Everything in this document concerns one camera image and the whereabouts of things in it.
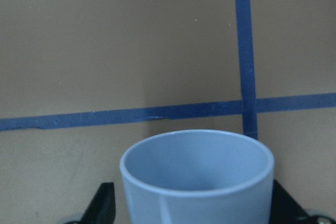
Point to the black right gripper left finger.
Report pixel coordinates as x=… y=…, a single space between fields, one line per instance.
x=102 y=208

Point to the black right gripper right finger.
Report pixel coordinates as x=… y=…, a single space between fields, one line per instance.
x=285 y=210

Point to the light blue cup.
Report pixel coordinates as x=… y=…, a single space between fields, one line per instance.
x=198 y=176

